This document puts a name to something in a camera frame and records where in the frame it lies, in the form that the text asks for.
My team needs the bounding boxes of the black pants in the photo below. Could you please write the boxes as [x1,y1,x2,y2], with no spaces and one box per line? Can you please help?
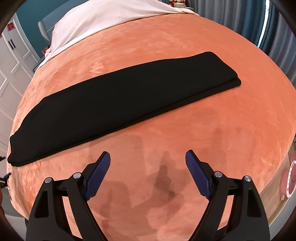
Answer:
[8,52,241,167]

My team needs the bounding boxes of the pink round object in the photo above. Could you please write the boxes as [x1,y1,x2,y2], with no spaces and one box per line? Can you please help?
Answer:
[280,160,295,198]

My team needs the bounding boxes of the orange plush bed blanket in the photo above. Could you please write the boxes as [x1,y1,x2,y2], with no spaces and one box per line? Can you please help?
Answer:
[7,14,295,240]

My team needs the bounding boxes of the white panelled wardrobe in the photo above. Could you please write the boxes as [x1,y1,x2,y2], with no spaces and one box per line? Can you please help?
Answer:
[0,14,40,157]

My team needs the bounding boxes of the blue padded headboard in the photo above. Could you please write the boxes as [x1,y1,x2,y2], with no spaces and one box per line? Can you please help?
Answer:
[38,9,68,43]

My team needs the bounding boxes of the white bed sheet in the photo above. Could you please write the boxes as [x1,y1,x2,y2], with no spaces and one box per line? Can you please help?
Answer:
[39,0,197,67]

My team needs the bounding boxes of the plush toys by bed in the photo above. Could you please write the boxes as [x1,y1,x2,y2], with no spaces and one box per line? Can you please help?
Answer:
[169,0,186,8]

